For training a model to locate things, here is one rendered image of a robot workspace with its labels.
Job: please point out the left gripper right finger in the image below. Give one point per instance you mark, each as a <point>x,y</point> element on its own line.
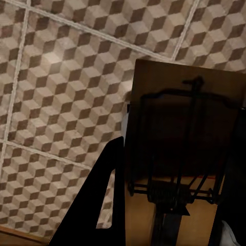
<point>239,153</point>

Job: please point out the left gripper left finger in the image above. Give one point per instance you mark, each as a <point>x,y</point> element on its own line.
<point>78,227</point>

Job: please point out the mousetrap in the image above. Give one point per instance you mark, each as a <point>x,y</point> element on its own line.
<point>181,128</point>

